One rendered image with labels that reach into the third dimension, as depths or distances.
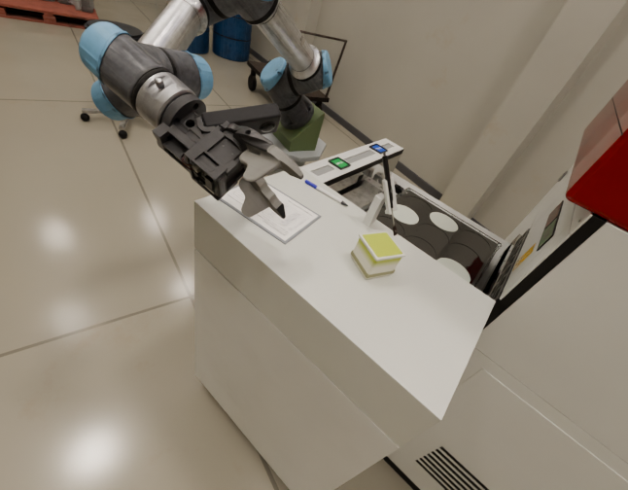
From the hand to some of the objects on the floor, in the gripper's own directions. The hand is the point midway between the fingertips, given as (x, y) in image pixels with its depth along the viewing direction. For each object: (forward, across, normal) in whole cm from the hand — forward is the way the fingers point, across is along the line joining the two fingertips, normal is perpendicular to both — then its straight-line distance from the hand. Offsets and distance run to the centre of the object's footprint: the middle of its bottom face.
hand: (296, 197), depth 45 cm
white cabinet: (+48, -116, -6) cm, 126 cm away
